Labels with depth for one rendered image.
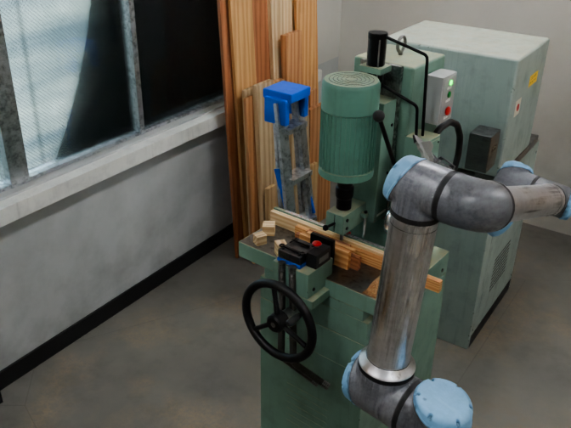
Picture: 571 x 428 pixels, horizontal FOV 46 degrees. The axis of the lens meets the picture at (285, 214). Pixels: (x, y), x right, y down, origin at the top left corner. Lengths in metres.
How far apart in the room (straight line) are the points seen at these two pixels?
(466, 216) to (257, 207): 2.43
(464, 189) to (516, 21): 2.91
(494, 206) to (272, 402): 1.45
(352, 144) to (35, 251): 1.61
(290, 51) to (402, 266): 2.44
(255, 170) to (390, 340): 2.13
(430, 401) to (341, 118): 0.83
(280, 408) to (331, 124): 1.14
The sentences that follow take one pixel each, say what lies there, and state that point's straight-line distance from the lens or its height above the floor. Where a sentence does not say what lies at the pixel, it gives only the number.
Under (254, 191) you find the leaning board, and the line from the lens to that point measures 3.74.
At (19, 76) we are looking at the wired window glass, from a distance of 2.96.
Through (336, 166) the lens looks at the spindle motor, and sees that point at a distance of 2.08.
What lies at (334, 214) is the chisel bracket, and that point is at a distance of 2.19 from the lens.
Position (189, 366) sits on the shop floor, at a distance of 3.23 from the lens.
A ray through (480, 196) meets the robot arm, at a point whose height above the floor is 1.47.
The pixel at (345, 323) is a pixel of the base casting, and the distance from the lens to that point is 2.21.
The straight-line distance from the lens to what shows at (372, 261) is 2.24.
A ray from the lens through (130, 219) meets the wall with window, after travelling 3.46.
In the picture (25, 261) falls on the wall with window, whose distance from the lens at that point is 3.11.
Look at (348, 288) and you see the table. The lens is 2.13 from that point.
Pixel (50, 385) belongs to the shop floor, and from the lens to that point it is 3.26.
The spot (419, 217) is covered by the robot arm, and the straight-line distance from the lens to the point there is 1.52.
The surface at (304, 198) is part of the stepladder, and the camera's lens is 3.33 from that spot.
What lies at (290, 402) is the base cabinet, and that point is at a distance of 2.60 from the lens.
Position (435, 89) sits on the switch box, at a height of 1.44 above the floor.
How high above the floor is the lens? 2.09
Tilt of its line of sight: 28 degrees down
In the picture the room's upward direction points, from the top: 1 degrees clockwise
